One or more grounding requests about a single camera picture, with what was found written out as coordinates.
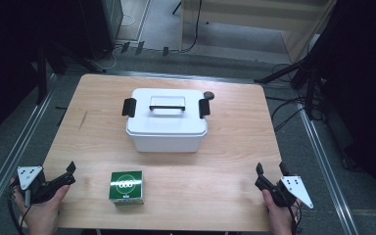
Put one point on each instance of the light wooden furniture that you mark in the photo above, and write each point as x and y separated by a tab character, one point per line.
241	14

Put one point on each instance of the white lid with black latches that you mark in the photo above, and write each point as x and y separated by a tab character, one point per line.
166	122

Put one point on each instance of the black tape strip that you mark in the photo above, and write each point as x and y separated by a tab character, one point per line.
125	47
140	47
165	51

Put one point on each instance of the person's left hand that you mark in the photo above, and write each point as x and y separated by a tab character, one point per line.
44	215

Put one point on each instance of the metal floor rail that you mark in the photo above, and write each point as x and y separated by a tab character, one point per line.
16	153
326	169

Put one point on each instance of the black round table hole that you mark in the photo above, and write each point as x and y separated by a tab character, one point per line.
209	94

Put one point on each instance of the dark cabinet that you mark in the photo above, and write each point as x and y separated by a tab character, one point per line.
101	26

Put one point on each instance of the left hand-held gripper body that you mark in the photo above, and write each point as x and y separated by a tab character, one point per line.
32	184

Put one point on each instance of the person's right hand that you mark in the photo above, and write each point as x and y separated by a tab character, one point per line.
282	220

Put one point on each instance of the black metal stand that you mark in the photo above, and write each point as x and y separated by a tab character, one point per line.
310	84
41	75

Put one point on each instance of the white plastic storage box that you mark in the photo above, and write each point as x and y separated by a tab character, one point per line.
166	143

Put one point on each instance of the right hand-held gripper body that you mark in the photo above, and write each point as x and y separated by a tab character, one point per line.
293	191

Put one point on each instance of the green cardboard box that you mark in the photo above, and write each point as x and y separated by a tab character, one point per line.
126	187

